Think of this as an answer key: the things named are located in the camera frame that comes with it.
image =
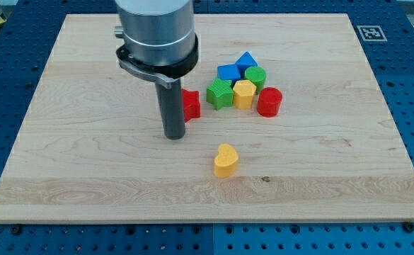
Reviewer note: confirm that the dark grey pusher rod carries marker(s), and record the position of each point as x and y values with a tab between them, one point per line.
171	110

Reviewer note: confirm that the red star block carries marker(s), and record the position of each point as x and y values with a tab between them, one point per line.
191	104

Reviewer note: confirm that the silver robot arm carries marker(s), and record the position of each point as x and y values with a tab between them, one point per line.
160	46

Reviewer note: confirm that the green star block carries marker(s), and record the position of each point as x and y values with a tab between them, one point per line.
220	93

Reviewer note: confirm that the blue square block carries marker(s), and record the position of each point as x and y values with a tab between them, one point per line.
228	72

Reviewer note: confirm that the yellow pentagon block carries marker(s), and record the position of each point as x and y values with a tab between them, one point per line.
244	92

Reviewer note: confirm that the blue triangle block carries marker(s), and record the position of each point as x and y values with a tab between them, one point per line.
245	61

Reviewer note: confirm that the yellow heart block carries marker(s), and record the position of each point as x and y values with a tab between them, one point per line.
226	161

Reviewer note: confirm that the green cylinder block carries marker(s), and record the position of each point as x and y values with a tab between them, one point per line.
257	75

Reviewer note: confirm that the wooden board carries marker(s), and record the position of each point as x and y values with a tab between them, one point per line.
91	149

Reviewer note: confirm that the red cylinder block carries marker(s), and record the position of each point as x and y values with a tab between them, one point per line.
269	102

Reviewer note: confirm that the white fiducial marker tag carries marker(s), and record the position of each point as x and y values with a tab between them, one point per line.
371	33

